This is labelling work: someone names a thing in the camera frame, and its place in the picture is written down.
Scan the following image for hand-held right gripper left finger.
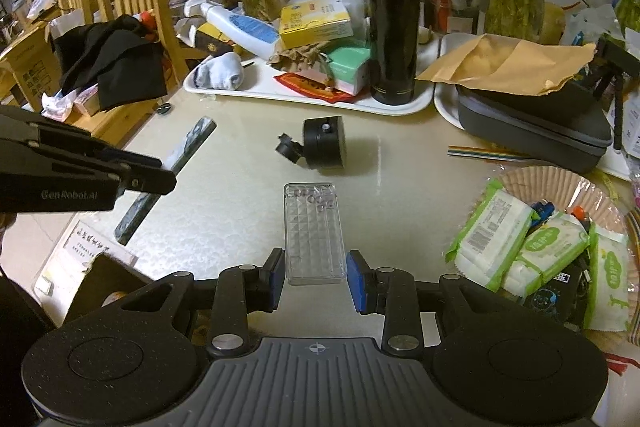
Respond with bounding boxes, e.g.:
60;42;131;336
122;248;287;356

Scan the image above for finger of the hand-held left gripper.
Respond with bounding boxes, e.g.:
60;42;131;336
0;107;163;172
87;164;177;196

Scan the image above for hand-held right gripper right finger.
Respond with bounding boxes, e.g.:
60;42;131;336
346;249;506;356

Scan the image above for dark glossy bar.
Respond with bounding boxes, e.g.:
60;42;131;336
114;117;218;245

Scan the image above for clear plastic phone case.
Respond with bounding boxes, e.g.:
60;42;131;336
283;182;347;286

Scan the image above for cardboard box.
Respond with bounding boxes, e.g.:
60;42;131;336
64;253;143;327

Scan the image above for printed paper sheet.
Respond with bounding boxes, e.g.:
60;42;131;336
34;219;138;298

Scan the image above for cardboard carton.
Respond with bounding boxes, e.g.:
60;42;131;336
0;19;57;108

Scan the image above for black cloth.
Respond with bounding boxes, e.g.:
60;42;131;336
52;14;168;112

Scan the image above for white sock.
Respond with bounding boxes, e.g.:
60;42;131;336
192;52;246;90

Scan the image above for white rectangular tray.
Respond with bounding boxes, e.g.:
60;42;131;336
182;32;436;116

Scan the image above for green white wet wipes pack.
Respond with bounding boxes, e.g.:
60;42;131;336
502;212;591;298
582;224;631;333
445;179;533;293

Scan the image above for black box with gold emblem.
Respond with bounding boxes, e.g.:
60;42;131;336
192;24;236;56

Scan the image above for white blue lotion bottle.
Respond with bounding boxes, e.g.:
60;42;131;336
184;0;281;58

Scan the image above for red packet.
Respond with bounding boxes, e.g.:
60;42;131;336
274;73;353;106

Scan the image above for crumpled brown paper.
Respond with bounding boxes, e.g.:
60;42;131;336
267;41;333;72

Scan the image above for black printed packet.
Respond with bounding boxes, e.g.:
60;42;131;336
522;257;592;328

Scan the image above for white round tray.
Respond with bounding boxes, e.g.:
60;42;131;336
434;32;636;184

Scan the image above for pleated paper basket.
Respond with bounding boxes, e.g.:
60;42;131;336
452;166;640;343

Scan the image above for green white box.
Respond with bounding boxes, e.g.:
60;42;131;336
322;42;373;96

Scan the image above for yellow box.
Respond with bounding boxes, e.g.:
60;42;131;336
279;2;353;50

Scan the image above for black zip case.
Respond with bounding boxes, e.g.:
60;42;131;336
455;77;615;175

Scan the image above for black thermos bottle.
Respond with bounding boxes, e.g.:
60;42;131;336
362;0;423;105

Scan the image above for brown envelope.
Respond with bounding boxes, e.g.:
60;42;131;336
415;33;598;98

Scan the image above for black mini tripod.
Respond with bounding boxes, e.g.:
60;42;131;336
594;34;640;155

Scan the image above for white plastic bag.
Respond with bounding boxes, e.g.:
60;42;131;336
560;4;626;48

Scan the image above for black cylindrical camera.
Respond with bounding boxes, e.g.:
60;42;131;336
275;116;346;170

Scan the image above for rainbow ribbon cable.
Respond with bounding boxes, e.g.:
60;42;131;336
447;146;533;164

